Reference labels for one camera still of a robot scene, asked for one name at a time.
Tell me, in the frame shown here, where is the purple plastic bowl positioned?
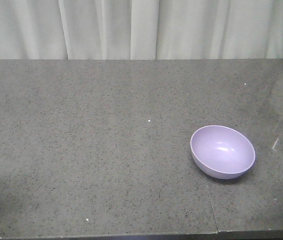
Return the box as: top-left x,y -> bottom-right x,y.
190,125 -> 256,180

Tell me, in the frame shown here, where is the white curtain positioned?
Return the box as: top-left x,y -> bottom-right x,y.
0,0 -> 283,60

